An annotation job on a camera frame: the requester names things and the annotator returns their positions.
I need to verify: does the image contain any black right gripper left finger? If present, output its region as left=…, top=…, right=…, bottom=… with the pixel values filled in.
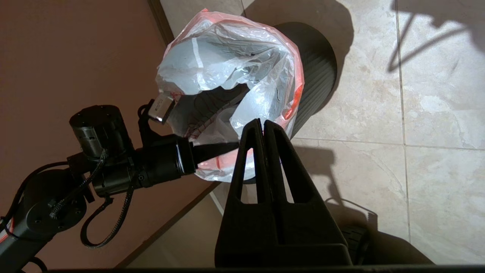
left=215, top=119, right=280, bottom=246

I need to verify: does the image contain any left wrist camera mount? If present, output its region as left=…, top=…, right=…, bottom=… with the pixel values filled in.
left=69, top=91, right=177, bottom=160

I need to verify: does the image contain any black trash bin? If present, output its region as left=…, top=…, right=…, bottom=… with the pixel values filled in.
left=242, top=22, right=338, bottom=185

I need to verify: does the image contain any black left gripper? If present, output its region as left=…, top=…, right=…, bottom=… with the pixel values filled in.
left=175, top=136, right=240, bottom=176

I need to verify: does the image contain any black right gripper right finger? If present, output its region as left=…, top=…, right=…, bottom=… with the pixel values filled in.
left=264, top=120, right=347, bottom=246

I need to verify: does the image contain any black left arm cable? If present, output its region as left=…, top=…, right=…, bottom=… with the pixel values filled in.
left=0, top=149, right=138, bottom=249

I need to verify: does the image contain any white liner bag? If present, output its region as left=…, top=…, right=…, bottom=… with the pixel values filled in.
left=155, top=9, right=305, bottom=182

